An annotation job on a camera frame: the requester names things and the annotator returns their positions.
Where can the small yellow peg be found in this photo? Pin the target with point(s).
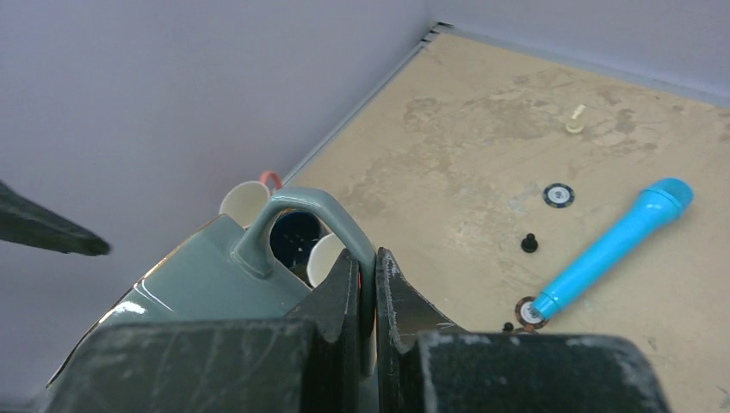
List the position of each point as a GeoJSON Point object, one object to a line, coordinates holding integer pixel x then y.
{"type": "Point", "coordinates": [575, 124]}

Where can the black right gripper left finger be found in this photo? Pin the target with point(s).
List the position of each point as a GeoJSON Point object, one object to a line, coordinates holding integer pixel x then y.
{"type": "Point", "coordinates": [306, 361]}

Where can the blue toy microphone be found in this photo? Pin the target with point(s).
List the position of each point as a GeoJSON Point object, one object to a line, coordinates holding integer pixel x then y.
{"type": "Point", "coordinates": [656, 206]}

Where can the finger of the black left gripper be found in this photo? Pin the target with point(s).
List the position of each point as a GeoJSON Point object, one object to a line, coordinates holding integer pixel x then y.
{"type": "Point", "coordinates": [27, 223]}

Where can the navy blue mug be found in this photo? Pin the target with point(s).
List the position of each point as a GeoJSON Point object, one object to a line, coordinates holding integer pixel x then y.
{"type": "Point", "coordinates": [293, 237]}

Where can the small black knob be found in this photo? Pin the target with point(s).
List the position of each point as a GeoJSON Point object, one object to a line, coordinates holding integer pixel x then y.
{"type": "Point", "coordinates": [529, 244]}

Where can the dark poker chip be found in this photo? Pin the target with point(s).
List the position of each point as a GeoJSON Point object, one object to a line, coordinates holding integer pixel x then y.
{"type": "Point", "coordinates": [558, 195]}

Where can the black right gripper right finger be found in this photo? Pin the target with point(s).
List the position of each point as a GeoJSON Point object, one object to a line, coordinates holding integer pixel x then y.
{"type": "Point", "coordinates": [428, 363]}

